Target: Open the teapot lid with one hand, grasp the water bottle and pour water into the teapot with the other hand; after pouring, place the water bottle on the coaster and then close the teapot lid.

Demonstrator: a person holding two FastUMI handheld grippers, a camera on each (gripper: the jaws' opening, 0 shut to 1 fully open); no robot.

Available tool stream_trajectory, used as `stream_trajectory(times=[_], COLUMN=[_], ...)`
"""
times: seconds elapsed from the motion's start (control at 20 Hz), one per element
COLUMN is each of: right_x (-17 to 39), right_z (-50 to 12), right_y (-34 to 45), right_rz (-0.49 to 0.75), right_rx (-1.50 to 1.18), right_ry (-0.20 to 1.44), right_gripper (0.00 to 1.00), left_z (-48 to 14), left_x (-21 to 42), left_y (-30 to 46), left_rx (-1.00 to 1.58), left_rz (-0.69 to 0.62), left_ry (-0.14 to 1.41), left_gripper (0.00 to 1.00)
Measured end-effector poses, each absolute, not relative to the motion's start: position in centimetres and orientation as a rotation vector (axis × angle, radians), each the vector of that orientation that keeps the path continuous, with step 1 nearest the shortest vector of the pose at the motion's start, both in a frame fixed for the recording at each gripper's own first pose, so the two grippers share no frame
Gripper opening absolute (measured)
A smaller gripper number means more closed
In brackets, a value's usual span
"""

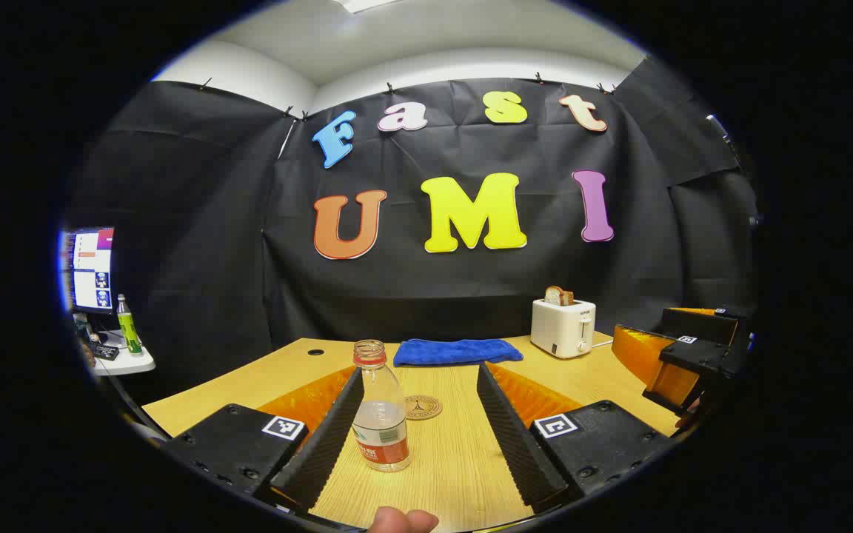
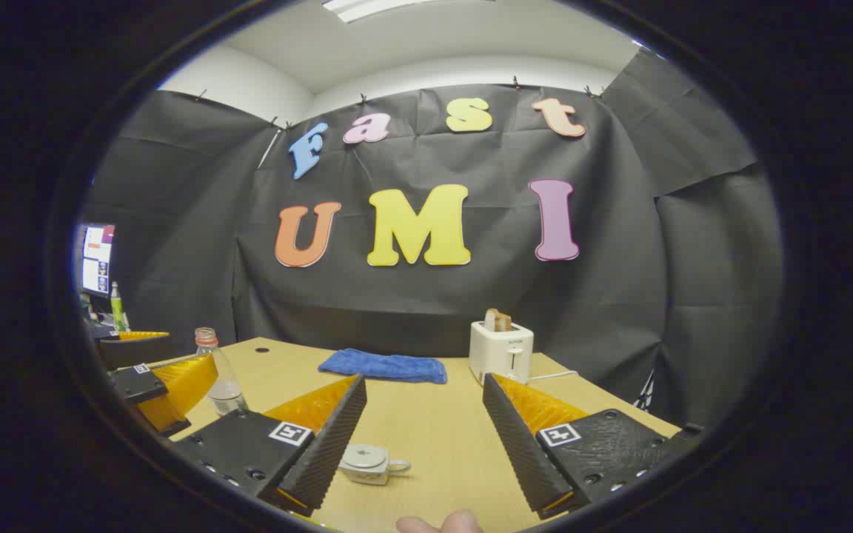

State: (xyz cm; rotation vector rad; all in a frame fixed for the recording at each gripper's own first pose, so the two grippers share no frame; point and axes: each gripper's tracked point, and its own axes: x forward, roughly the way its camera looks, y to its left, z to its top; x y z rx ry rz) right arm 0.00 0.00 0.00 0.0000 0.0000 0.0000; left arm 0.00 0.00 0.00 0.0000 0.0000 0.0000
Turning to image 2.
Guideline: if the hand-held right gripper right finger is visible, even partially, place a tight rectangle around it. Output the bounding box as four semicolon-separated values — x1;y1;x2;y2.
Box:
482;372;705;519

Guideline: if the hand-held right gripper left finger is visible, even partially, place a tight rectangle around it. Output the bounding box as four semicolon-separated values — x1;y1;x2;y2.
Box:
175;374;368;517

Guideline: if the white teacup lid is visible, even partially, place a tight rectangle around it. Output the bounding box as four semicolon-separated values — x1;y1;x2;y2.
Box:
341;444;390;472

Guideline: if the white ceramic teacup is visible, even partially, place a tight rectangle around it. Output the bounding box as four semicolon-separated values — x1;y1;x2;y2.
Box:
339;453;411;486

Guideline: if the clear plastic water bottle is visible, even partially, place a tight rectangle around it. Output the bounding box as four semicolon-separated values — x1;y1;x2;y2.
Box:
195;327;250;415

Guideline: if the green bottle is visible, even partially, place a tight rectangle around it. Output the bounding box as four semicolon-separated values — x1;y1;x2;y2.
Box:
110;281;130;332

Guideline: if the blue towel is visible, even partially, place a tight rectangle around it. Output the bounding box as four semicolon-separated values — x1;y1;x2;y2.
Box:
318;349;448;384

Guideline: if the white toaster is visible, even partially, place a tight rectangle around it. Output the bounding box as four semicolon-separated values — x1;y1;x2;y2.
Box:
469;320;535;386

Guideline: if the computer monitor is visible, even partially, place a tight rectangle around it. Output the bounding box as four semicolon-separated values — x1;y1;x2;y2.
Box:
80;224;116;297

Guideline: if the ceiling light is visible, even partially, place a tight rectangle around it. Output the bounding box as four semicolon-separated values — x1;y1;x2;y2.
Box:
321;0;435;23

